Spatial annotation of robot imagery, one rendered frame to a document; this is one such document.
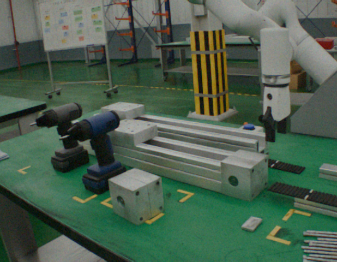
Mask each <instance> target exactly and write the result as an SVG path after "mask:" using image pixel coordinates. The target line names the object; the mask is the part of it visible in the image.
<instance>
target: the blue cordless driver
mask: <svg viewBox="0 0 337 262"><path fill-rule="evenodd" d="M119 125H120V118H119V116H118V114H117V113H116V112H115V111H113V110H111V111H106V112H103V113H100V114H97V115H94V116H91V117H88V118H85V119H83V120H82V121H78V122H75V123H74V125H73V127H72V128H70V129H69V130H67V131H66V136H64V137H61V138H59V139H60V140H63V139H66V138H67V139H68V140H69V141H77V140H78V141H80V142H84V141H86V140H90V139H91V140H90V141H89V142H90V145H91V148H92V150H94V152H95V155H96V158H97V161H98V163H97V164H94V165H92V166H90V167H88V168H87V173H86V174H84V175H83V178H82V183H83V184H84V185H85V189H86V190H89V191H91V192H94V193H97V194H102V193H104V192H106V191H108V190H110V189H109V182H108V179H111V178H113V177H115V176H118V175H120V174H122V173H124V172H126V167H125V166H123V165H121V162H120V161H117V160H115V158H114V156H113V154H114V150H113V146H112V142H111V139H110V136H109V135H107V133H108V132H111V131H113V130H115V129H117V128H118V127H119Z"/></svg>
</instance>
